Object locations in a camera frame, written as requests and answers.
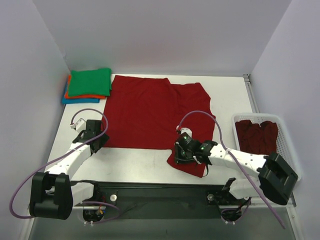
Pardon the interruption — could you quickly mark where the white plastic laundry basket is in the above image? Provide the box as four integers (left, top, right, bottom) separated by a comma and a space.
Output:
231, 112, 302, 182

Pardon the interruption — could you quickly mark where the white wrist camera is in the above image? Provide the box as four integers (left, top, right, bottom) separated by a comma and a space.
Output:
176, 126, 192, 137
70, 118, 86, 133

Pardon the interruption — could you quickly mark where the aluminium right side rail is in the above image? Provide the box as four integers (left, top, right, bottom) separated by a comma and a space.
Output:
243, 74, 260, 113

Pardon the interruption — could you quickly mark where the bright red t shirt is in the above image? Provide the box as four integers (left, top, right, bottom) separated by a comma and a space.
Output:
102, 74, 217, 178

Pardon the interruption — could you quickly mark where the folded blue t shirt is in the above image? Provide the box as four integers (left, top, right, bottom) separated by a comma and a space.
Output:
61, 83, 100, 105

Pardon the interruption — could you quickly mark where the folded green t shirt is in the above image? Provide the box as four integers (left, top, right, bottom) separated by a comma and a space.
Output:
67, 68, 112, 98

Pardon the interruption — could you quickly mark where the folded orange t shirt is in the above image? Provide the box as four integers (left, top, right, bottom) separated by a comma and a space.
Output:
63, 75, 106, 100

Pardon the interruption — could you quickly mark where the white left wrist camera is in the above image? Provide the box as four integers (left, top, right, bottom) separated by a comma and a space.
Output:
70, 118, 86, 133

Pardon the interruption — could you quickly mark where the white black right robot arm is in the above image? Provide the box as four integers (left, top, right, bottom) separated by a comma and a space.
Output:
173, 132, 299, 206

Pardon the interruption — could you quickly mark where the aluminium front frame rail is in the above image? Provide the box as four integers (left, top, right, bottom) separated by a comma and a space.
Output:
27, 187, 297, 210

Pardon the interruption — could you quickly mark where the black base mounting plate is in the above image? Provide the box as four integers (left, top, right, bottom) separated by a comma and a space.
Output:
75, 181, 251, 223

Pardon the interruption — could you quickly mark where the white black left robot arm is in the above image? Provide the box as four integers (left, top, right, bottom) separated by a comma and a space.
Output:
29, 119, 109, 220

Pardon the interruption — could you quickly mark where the dark red t shirt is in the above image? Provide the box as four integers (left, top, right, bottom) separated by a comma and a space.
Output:
235, 120, 278, 155

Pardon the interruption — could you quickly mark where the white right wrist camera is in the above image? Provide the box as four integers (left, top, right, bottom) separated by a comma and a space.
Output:
176, 126, 192, 137

